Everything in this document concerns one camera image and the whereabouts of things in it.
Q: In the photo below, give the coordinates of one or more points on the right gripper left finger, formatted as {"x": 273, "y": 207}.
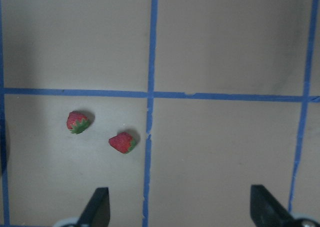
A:
{"x": 97, "y": 211}

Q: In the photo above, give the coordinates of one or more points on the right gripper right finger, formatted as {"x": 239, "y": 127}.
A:
{"x": 266, "y": 211}

